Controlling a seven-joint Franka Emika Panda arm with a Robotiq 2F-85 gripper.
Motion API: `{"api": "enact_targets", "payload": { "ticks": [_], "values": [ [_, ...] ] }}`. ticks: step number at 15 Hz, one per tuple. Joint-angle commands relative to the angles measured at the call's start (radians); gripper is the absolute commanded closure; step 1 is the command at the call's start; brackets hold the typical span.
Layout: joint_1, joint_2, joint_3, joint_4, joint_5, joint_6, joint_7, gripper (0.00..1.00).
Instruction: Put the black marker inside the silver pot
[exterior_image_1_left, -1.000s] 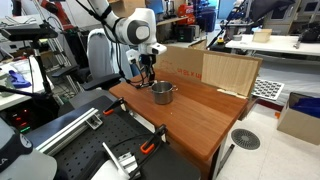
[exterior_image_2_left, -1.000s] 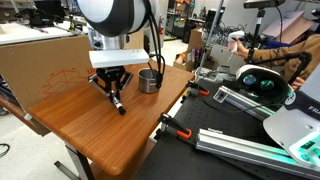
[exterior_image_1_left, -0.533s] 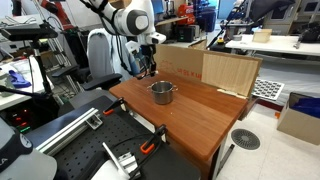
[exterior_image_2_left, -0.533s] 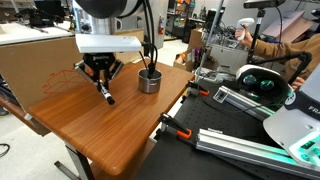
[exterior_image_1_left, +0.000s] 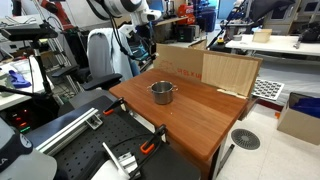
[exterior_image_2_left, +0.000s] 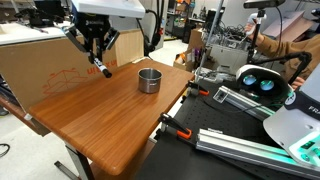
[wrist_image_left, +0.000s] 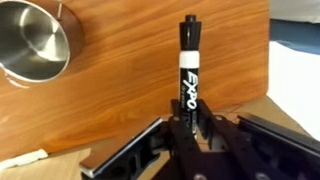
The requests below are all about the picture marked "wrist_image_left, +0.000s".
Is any silver steel pot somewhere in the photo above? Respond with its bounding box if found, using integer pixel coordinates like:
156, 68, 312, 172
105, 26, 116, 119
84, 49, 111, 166
0, 0, 85, 84

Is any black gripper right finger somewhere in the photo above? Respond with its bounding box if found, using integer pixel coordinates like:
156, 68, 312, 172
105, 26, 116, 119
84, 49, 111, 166
196, 98, 320, 180

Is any black Expo dry-erase marker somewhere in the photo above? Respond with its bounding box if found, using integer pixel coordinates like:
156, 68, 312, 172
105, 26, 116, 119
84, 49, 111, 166
178, 14, 203, 135

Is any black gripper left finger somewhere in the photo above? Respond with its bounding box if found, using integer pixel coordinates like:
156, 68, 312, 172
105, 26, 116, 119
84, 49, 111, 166
79, 98, 202, 180

